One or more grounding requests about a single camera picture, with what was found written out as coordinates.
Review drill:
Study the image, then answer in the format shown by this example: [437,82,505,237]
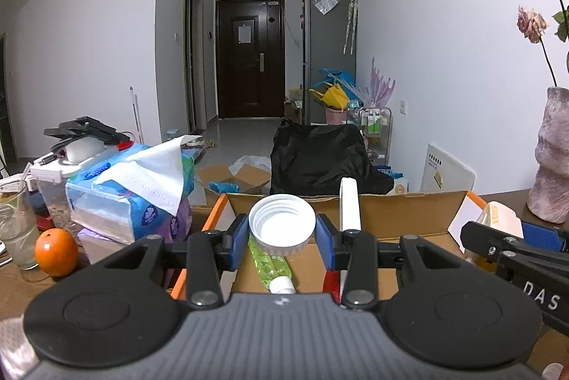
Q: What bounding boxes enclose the large white bottle cap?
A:
[248,194,317,257]

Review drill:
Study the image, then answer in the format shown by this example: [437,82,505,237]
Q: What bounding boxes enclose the green transparent plastic bottle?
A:
[248,236,296,294]

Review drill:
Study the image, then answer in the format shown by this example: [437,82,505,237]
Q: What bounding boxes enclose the white cream perfume-style bottle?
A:
[462,200,524,272]

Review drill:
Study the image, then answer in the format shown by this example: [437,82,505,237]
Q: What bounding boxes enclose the pink textured flower vase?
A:
[527,86,569,224]

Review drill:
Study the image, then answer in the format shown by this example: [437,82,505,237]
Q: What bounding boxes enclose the open cardboard box on floor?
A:
[195,164,270,207]

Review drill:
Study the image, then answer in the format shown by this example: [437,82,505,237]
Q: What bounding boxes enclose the purple tissue pack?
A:
[78,199,192,264]

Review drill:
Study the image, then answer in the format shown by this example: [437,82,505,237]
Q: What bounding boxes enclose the red cardboard produce box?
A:
[172,191,487,300]

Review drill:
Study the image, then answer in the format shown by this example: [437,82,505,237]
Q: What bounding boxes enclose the black bag on chair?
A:
[270,119,394,197]

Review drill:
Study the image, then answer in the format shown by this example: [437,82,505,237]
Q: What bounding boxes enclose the blue tissue pack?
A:
[65,135,200,243]

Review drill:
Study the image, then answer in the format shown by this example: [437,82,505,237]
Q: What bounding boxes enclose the white flat panel box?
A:
[420,144,475,193]

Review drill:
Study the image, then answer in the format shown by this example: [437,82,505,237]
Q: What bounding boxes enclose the yellow and blue bags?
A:
[309,68,363,111]

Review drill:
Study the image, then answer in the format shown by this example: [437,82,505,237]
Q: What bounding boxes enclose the purple decorative feather plant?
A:
[367,58,397,108]

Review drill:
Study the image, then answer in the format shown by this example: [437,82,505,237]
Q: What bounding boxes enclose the orange fruit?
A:
[34,228,79,278]

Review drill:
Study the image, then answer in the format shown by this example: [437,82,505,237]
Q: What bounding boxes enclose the grey refrigerator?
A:
[302,0,356,125]

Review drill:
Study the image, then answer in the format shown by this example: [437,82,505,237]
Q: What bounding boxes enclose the black gripper tool on container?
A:
[43,116,130,153]

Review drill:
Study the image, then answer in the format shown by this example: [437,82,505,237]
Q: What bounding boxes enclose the clear storage container white lid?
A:
[31,154,87,236]

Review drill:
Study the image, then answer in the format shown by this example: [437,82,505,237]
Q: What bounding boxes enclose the dark wooden entrance door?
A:
[216,0,286,119]

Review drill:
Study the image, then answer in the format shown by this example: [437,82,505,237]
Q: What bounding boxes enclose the clear drinking glass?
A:
[1,184,39,270]

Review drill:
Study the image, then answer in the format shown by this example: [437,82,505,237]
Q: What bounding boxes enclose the white wire storage cart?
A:
[354,108,393,166]

